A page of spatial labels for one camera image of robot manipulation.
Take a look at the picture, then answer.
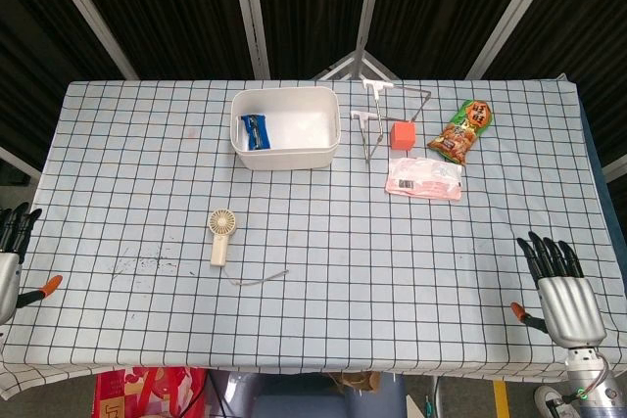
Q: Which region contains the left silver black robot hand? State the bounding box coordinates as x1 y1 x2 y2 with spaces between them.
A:
0 202 44 327

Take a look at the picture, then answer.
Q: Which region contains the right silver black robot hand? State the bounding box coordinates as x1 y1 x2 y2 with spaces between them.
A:
515 230 607 349

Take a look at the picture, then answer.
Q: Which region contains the beige handheld fan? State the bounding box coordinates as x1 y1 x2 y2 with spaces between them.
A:
207 209 238 268

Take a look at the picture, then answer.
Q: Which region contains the white sneaker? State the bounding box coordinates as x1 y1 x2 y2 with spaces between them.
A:
533 385 569 418

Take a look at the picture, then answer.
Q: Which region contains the red patterned bag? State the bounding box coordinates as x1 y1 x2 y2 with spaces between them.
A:
92 365 210 418

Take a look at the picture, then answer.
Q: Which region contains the pink white flat packet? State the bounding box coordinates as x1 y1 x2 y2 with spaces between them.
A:
384 156 464 202

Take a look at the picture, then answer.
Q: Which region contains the green orange snack bag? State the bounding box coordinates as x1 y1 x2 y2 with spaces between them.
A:
426 99 496 166

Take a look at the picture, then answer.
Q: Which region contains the orange cube block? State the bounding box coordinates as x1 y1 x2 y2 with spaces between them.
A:
389 120 418 152

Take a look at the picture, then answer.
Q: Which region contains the blue white checked tablecloth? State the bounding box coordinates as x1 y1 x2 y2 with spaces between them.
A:
0 75 622 400

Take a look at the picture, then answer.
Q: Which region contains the blue snack packet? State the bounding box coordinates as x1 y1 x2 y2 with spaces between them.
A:
239 113 272 151

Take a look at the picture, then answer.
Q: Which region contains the white plastic storage box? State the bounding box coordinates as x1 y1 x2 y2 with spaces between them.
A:
229 85 342 171

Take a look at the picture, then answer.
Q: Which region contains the grey strap loop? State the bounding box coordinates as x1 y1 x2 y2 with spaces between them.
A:
228 268 290 287

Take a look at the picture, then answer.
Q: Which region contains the metal wire rack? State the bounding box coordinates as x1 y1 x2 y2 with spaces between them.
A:
349 77 433 163

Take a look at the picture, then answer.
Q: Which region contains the grey metal frame stand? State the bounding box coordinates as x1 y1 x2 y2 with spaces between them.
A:
317 49 399 81

